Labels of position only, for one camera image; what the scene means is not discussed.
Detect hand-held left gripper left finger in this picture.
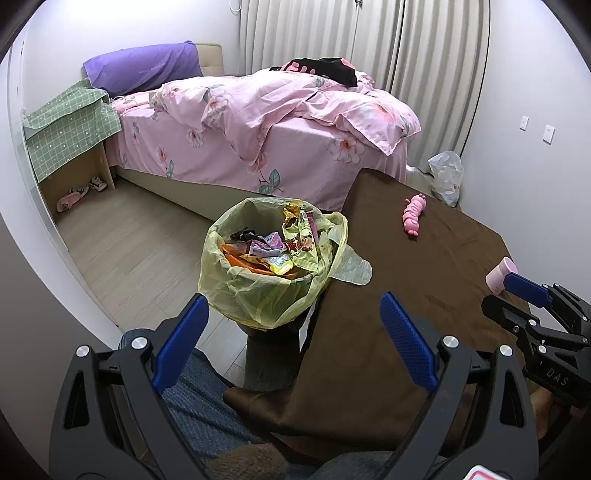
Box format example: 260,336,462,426
48,294,211,480

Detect green checked cloth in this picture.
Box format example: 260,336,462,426
23,79,122,181

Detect pink slippers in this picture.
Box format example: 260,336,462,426
57,191,84,213

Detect person's right forearm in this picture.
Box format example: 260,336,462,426
529,387,575,441

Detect bed with pink floral sheet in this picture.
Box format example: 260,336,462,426
108,69,422,222

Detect purple pillow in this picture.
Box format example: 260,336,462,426
83,41,204,95

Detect pink floral duvet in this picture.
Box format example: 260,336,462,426
150,69,422,171

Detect gold and red candy wrapper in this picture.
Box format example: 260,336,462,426
281,202,303,232

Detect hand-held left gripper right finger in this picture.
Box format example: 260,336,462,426
379,292,541,480

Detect beige headboard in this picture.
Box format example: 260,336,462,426
194,43,225,77

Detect white plastic bag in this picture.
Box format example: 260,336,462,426
427,151,464,208

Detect yellow plastic trash bag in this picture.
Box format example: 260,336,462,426
198,198,374,330

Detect grey trash bin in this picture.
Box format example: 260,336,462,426
244,302,319,393

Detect pink toy bottle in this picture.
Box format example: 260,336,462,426
403,196,428,241

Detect black and pink garment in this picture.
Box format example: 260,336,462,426
272,58,358,88

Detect pink strip wrapper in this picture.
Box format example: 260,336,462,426
249,232,284,258

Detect brown and yellow snack wrapper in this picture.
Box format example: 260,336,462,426
283,210,326,277

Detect orange and pink snack bag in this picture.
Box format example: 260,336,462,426
221,243,278,278

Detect white pleated curtain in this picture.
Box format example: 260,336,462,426
238,0,490,171

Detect pink cup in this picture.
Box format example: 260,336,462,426
485,257,518,294

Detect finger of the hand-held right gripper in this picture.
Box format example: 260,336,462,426
481,294,555,348
504,273,591,334

